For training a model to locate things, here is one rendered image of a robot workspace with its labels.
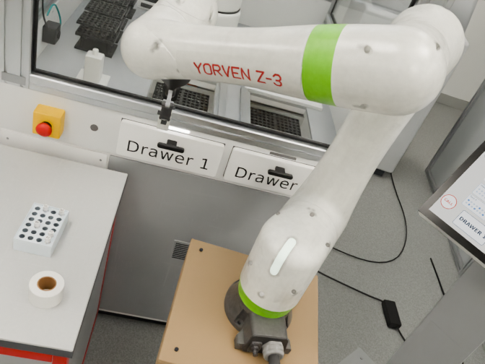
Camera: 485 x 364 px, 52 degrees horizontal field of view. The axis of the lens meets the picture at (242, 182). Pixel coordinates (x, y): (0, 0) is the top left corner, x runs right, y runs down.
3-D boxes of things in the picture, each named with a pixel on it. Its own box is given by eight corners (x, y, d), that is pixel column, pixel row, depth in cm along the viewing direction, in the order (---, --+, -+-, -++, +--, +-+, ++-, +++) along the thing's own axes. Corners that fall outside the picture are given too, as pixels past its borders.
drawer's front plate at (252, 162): (315, 201, 150) (329, 173, 144) (223, 179, 145) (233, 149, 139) (315, 197, 151) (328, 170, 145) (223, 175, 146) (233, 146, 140)
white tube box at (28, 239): (50, 258, 113) (51, 246, 111) (13, 249, 112) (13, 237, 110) (68, 221, 123) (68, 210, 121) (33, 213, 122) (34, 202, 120)
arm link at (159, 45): (332, 72, 81) (326, 9, 73) (306, 115, 75) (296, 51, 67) (156, 54, 97) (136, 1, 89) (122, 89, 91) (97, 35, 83)
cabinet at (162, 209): (263, 351, 201) (343, 209, 154) (-1, 304, 184) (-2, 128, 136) (259, 199, 276) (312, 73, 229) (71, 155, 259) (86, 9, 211)
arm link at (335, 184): (341, 231, 114) (487, 20, 81) (315, 273, 102) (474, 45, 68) (294, 200, 117) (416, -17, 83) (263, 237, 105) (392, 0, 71)
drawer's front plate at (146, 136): (214, 177, 145) (224, 147, 138) (115, 153, 140) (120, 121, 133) (215, 173, 146) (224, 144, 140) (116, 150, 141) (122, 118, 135)
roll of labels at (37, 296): (23, 288, 106) (23, 276, 103) (55, 278, 110) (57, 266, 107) (35, 313, 102) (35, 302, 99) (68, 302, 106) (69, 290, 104)
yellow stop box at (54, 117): (58, 141, 133) (60, 119, 129) (30, 134, 132) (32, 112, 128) (63, 131, 137) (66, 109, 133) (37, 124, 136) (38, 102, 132)
